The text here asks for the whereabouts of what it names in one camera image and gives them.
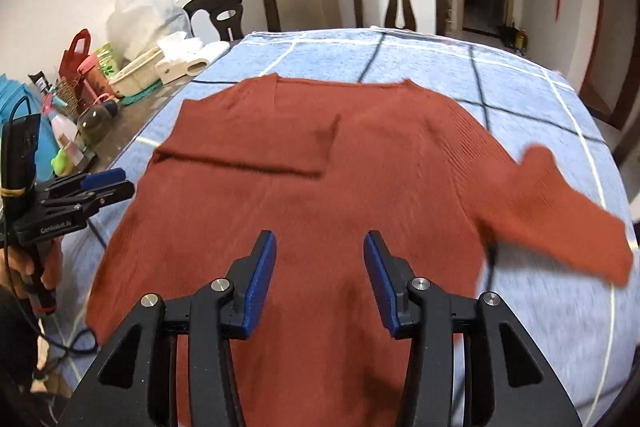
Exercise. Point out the red gift bag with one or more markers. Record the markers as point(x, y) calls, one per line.
point(70, 57)

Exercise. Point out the dark glass bottle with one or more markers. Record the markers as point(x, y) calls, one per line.
point(97, 122)

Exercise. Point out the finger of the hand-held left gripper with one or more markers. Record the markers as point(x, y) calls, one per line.
point(102, 179)
point(112, 196)

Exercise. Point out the white tissue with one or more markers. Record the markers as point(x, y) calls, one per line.
point(177, 47)

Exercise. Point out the teal bag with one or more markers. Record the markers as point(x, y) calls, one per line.
point(15, 92)

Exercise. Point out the rust red knit sweater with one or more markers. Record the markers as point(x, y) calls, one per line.
point(325, 207)

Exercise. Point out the cream plastic holder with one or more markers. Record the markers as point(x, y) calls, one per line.
point(175, 69)

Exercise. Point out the pink drinking bottle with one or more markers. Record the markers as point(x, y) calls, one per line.
point(92, 79)

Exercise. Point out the white plastic bag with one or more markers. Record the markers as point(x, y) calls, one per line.
point(140, 17)

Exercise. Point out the green crochet doily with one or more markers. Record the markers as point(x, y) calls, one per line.
point(145, 96)

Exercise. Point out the beige woven basket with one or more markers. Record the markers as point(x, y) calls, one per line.
point(137, 77)

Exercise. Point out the person's left forearm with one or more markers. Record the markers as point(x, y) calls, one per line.
point(15, 337)

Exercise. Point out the brown wooden door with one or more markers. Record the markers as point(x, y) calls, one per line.
point(620, 57)

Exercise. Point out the yellow bottle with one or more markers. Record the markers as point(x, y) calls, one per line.
point(521, 41)

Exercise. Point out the blue checked blanket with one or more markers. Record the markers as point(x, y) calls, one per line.
point(425, 57)

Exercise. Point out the white rolled cloth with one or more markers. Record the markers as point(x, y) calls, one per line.
point(215, 52)

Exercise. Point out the dark wooden chair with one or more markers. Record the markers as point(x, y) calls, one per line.
point(260, 2)

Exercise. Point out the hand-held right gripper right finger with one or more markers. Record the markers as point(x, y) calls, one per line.
point(381, 287)

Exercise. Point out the brown patterned pouch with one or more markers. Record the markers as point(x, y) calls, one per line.
point(67, 99)

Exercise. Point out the person's left hand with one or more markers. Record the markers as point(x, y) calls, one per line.
point(15, 267)

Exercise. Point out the green packet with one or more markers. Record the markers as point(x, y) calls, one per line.
point(107, 59)

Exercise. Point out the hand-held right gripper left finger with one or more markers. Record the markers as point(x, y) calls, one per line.
point(257, 287)

